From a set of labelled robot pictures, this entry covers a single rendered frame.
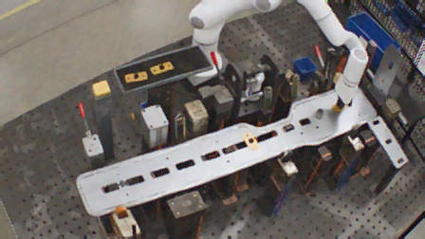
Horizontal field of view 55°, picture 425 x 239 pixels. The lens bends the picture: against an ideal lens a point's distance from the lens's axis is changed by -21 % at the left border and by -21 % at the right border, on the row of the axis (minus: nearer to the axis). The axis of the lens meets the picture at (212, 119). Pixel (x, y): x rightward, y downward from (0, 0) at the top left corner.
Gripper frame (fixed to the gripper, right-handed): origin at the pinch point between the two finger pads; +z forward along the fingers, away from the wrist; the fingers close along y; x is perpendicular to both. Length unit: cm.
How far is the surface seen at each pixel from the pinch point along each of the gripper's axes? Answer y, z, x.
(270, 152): 7.2, 3.7, -41.7
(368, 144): 22.1, 5.6, 4.8
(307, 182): 17.1, 26.2, -21.6
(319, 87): -13.6, 3.4, -2.7
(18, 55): -201, 104, -132
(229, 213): 13, 34, -58
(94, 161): -12, 3, -107
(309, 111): -3.9, 3.6, -15.1
